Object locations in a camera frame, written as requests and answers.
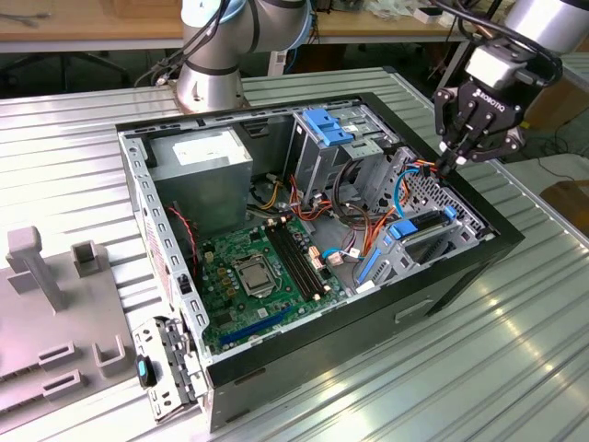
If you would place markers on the green motherboard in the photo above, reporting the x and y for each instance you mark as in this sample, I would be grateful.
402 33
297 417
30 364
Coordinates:
268 304

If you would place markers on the hard disk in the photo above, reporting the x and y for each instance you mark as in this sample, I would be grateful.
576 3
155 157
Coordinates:
404 229

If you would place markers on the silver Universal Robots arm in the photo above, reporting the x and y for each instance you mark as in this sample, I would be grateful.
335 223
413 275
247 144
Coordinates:
207 87

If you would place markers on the grey parts rack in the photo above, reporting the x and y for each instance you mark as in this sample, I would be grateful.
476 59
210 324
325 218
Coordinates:
55 331

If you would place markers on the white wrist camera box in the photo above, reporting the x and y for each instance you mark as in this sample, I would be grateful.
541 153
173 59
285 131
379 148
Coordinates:
490 66

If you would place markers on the black RAM slot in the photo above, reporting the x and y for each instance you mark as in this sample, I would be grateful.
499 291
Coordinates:
293 261
301 261
308 261
286 261

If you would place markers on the grey power supply unit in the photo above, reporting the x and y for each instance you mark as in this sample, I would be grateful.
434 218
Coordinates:
201 193

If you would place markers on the silver CPU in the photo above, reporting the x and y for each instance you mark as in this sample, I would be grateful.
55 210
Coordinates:
254 278

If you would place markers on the blue expansion slot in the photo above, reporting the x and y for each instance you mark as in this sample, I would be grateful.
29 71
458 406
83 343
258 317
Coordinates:
254 327

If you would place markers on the blue drive cage latch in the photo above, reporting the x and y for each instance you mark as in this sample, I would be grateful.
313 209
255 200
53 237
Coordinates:
328 125

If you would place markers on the black open PC case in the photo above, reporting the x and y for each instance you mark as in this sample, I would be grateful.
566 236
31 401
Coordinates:
322 350

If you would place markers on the brown arm base plate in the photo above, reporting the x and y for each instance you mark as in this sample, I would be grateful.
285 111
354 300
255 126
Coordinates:
245 102

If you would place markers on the brown cardboard box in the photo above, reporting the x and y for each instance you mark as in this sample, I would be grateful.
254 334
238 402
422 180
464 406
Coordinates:
568 202

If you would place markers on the wooden desk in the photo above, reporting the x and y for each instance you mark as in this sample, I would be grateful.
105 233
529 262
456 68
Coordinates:
92 25
391 25

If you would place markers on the grey disk bay cage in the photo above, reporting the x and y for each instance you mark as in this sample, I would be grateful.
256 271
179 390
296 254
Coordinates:
396 268

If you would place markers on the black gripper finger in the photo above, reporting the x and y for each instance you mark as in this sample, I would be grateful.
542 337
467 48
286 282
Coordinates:
499 145
444 115

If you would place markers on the grey optical drive cage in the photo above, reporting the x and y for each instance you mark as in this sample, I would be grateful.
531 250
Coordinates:
316 169

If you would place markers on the silver expansion bracket latch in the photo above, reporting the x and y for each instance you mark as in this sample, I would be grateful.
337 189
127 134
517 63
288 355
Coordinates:
161 399

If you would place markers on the white cardboard box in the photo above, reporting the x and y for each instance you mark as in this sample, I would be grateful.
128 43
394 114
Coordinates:
444 19

